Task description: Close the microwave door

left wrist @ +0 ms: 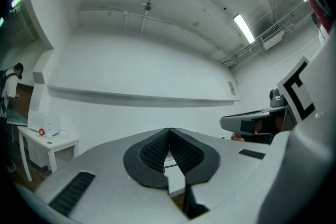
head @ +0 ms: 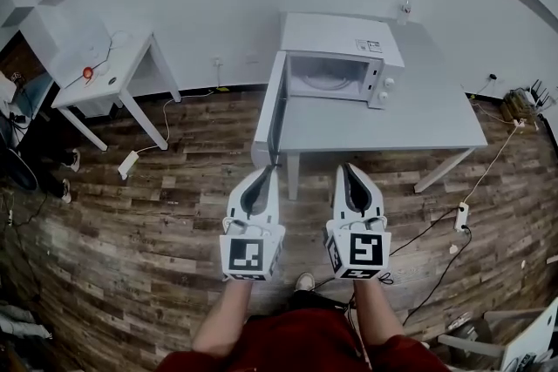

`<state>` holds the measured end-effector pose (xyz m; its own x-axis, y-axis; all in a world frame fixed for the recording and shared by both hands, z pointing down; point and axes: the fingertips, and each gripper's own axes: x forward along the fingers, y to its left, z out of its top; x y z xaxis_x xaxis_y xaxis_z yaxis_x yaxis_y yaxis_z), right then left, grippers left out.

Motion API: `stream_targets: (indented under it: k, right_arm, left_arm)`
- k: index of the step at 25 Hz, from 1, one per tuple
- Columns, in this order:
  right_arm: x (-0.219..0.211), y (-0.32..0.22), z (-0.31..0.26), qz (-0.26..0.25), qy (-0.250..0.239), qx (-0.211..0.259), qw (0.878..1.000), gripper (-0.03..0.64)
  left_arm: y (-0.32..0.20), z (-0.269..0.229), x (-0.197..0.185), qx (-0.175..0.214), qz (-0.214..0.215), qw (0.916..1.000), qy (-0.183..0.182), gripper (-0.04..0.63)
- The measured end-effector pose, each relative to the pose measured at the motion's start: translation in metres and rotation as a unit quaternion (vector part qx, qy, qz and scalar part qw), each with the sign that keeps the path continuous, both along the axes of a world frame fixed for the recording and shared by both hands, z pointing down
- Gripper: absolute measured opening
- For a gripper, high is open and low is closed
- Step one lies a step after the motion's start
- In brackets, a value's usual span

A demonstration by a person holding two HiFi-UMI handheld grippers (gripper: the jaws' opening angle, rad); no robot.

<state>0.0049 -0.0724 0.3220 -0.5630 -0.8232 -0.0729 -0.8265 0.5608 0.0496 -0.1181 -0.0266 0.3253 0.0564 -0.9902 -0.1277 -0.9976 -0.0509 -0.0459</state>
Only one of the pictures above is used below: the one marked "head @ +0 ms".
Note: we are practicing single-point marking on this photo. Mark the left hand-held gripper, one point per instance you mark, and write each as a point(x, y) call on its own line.
point(246, 254)

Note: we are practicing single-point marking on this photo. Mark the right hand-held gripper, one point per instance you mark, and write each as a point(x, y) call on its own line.
point(364, 250)

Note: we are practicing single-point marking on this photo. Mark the white microwave door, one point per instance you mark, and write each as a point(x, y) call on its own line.
point(268, 113)

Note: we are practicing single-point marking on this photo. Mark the white microwave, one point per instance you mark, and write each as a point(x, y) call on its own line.
point(331, 32)

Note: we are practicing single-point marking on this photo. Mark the person's left forearm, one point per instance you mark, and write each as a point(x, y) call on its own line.
point(222, 318)

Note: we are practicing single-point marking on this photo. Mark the person's right forearm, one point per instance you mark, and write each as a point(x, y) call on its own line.
point(377, 309)

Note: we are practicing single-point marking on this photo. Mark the large white table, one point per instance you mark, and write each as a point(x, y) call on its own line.
point(392, 130)

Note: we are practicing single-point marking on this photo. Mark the person's white shoe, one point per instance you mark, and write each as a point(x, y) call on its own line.
point(305, 281)

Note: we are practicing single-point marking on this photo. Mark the white power strip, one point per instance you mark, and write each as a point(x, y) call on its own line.
point(461, 217)
point(519, 122)

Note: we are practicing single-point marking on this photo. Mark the person's black trousers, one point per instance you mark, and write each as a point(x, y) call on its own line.
point(314, 300)

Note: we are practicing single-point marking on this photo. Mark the yellow tag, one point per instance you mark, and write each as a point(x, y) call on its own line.
point(222, 89)

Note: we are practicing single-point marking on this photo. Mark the white power adapter left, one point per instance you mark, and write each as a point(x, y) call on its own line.
point(127, 164)

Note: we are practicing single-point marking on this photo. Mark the person's red shirt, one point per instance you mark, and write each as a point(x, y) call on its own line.
point(305, 344)

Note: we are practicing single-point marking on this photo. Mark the small white square table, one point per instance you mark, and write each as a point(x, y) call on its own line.
point(131, 69)

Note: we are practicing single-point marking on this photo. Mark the brown cardboard box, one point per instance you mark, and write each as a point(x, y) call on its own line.
point(514, 106)

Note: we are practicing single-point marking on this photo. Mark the clear water bottle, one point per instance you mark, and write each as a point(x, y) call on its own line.
point(404, 11)

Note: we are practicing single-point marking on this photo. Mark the white router black antennas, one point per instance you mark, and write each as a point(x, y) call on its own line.
point(539, 96)

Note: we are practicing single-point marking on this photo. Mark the red push button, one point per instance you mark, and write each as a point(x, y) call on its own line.
point(87, 72)

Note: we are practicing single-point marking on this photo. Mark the black chair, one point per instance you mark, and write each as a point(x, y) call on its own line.
point(17, 172)

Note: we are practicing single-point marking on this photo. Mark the translucent white box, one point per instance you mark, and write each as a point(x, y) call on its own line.
point(70, 39)

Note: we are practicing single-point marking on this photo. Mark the white wall plate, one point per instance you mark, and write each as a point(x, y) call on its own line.
point(251, 57)

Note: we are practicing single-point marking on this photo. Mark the white wall socket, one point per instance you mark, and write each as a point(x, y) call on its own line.
point(218, 61)

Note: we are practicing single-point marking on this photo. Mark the black wall plug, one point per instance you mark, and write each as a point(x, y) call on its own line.
point(493, 76)

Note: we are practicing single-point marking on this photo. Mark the white frame stand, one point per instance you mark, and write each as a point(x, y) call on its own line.
point(527, 340)

